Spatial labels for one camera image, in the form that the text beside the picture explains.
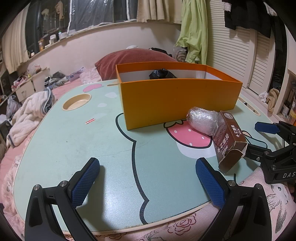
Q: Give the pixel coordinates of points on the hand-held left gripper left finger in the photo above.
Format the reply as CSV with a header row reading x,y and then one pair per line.
x,y
85,183

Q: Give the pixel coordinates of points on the light purple pouch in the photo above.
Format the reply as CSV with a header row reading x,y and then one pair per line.
x,y
76,74

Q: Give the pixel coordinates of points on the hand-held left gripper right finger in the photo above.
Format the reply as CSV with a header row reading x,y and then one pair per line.
x,y
210,183

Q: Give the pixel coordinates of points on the brown drink carton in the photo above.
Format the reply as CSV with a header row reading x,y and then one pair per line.
x,y
227,141

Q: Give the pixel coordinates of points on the orange cardboard box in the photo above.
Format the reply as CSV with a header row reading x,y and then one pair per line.
x,y
175,102

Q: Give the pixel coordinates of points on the beige rolled towel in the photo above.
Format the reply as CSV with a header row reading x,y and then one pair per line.
x,y
272,99

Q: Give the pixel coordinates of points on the white drawer unit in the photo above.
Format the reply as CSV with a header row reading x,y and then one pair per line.
x,y
30,85

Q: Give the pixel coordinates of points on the grey crumpled garment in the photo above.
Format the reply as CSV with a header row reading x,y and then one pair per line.
x,y
180,53

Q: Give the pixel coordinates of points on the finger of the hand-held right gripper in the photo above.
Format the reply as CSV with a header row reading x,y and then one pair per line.
x,y
253,150
266,128

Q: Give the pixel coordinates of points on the white louvered closet doors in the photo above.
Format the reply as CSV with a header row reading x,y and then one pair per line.
x,y
233,58

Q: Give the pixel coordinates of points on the wall shelf with small goods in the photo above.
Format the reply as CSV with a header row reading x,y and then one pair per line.
x,y
288,99

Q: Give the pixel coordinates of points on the white jar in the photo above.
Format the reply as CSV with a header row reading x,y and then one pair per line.
x,y
53,39
62,34

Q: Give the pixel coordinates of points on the dark window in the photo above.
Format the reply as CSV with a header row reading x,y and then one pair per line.
x,y
81,18

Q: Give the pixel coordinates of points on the bubble wrap bundle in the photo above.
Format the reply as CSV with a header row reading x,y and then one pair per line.
x,y
201,120

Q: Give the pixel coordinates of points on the small red strip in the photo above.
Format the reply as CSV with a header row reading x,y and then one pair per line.
x,y
90,121

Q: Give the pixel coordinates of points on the white quilted blanket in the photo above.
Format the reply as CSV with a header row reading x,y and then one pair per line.
x,y
27,115

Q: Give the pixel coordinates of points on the black hanging garment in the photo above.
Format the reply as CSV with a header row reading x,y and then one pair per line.
x,y
249,16

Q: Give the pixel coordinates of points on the cream window curtain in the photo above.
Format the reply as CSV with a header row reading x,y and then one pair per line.
x,y
159,10
16,41

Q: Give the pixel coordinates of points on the black glossy lace-trimmed pouch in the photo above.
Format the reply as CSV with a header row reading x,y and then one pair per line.
x,y
161,74

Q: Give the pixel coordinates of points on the light green hanging garment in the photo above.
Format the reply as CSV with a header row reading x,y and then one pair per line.
x,y
193,30

